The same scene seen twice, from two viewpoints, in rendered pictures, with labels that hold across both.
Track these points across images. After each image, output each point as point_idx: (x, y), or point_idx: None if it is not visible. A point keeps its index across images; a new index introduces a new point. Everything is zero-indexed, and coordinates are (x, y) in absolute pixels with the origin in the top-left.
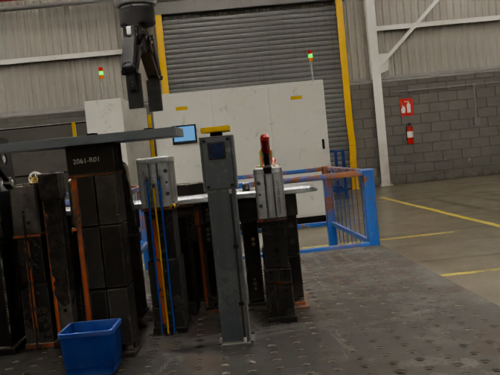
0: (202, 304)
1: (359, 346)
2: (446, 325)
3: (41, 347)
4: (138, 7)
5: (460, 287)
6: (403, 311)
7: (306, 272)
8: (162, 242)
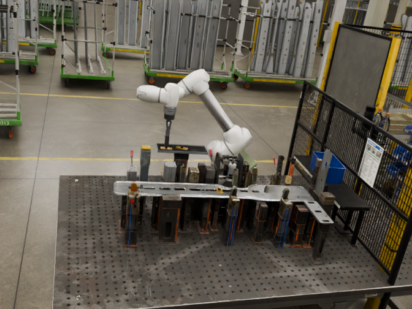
0: None
1: (108, 195)
2: (81, 200)
3: None
4: None
5: (58, 225)
6: (88, 211)
7: (115, 262)
8: None
